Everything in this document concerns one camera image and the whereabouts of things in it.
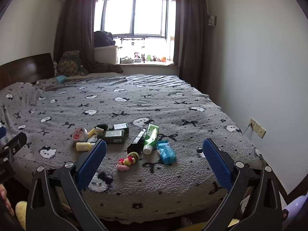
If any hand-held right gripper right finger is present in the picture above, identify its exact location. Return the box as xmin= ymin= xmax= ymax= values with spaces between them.
xmin=202 ymin=138 xmax=282 ymax=231

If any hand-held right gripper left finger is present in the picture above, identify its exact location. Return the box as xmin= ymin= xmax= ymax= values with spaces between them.
xmin=26 ymin=139 xmax=107 ymax=231

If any round tin with pink lid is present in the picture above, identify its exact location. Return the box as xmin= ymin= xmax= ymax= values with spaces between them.
xmin=73 ymin=127 xmax=90 ymax=142

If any dark green labelled bottle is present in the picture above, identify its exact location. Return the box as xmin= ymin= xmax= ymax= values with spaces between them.
xmin=97 ymin=130 xmax=126 ymax=144

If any green and white tube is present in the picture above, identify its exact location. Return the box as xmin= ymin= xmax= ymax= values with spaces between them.
xmin=143 ymin=124 xmax=160 ymax=155

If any person's left hand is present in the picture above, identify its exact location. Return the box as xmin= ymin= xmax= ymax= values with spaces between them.
xmin=0 ymin=184 xmax=15 ymax=218

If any small yellow bottle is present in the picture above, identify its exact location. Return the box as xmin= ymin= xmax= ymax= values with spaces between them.
xmin=87 ymin=127 xmax=104 ymax=136

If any black slim box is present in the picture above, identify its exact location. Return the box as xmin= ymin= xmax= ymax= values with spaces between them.
xmin=127 ymin=128 xmax=147 ymax=155

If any blue tissue packet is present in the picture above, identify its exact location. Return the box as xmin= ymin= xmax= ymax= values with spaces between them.
xmin=157 ymin=140 xmax=177 ymax=164

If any dark wooden headboard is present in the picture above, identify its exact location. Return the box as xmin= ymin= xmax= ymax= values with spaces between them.
xmin=0 ymin=53 xmax=55 ymax=90

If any grey printed blanket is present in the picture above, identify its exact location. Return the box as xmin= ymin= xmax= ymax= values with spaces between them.
xmin=0 ymin=74 xmax=265 ymax=224

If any purple plastic object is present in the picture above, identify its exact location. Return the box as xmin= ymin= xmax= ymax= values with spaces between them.
xmin=281 ymin=195 xmax=308 ymax=225

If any patterned pillow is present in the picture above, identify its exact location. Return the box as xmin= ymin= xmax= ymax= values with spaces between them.
xmin=57 ymin=50 xmax=88 ymax=77

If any white storage box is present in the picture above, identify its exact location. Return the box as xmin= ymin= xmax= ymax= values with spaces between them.
xmin=94 ymin=45 xmax=118 ymax=64

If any dark clothes pile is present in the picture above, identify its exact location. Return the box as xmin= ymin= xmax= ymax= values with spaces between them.
xmin=94 ymin=30 xmax=114 ymax=48

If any brown curtain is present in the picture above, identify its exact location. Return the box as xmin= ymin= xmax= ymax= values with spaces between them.
xmin=54 ymin=0 xmax=124 ymax=74
xmin=175 ymin=0 xmax=209 ymax=84

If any black hanging rack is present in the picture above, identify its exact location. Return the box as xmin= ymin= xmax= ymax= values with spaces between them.
xmin=115 ymin=37 xmax=148 ymax=49

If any window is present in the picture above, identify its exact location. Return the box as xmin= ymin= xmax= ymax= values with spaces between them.
xmin=95 ymin=0 xmax=177 ymax=39

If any pink yellow plush keychain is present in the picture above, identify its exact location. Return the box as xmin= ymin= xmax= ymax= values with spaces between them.
xmin=116 ymin=151 xmax=140 ymax=172

